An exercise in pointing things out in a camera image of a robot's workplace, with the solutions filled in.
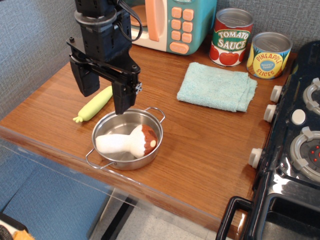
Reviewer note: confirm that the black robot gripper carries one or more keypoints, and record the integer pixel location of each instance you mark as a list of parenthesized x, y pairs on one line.
[(103, 51)]

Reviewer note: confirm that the plush brown white mushroom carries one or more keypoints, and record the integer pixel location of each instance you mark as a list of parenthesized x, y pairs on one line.
[(140, 142)]

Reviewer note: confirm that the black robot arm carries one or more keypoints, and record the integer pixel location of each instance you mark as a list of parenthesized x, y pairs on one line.
[(100, 7)]

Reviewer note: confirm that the stainless steel pot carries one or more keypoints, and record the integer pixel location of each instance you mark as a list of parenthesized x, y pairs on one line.
[(124, 124)]

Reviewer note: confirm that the orange microwave turntable plate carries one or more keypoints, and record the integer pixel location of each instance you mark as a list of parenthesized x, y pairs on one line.
[(140, 11)]

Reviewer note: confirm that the light blue folded cloth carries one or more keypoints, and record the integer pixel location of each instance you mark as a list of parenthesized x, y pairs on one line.
[(217, 88)]

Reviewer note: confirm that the teal toy microwave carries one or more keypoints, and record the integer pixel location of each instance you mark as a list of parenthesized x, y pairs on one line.
[(176, 26)]

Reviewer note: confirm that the tomato sauce can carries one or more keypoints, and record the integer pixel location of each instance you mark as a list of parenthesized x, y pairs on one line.
[(231, 33)]

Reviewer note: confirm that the white lower stove knob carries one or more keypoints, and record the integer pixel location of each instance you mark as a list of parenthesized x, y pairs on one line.
[(254, 157)]

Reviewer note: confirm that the white stove knob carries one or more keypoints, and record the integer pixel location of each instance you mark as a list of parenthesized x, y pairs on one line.
[(276, 93), (269, 113), (254, 157)]

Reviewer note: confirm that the white middle stove knob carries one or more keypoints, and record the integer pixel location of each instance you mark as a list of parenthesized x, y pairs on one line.
[(269, 113)]

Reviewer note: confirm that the pineapple slices can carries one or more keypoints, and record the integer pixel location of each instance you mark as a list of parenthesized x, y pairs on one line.
[(268, 54)]

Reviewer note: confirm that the white upper stove knob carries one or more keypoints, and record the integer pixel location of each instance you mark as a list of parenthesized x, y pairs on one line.
[(276, 93)]

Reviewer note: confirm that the orange object at corner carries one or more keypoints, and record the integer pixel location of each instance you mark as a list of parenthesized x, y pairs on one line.
[(22, 235)]

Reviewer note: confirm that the black toy stove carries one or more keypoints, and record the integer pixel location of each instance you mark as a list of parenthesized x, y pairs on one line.
[(286, 189)]

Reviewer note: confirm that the spoon with green handle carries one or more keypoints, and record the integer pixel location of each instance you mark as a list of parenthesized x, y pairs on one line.
[(88, 111)]

